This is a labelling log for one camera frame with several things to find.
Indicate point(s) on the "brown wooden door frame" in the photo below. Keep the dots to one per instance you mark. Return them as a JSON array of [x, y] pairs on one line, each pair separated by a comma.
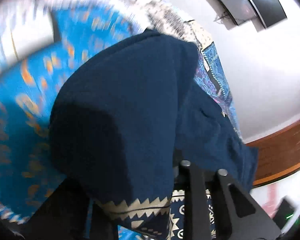
[[278, 155]]

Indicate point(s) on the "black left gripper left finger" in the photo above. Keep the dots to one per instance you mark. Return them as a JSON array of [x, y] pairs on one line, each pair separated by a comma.
[[68, 214]]

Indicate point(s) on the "navy patterned hoodie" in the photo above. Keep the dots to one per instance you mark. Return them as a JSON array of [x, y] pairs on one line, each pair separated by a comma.
[[119, 119]]

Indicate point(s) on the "blue patchwork bedspread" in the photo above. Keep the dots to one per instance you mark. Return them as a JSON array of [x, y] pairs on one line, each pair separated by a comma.
[[42, 43]]

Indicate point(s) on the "wall-mounted dark television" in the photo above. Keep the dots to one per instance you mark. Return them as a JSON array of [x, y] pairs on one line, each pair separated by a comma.
[[269, 12]]

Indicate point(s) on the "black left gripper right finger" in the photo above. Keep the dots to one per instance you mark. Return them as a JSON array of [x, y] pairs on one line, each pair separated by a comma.
[[236, 214]]

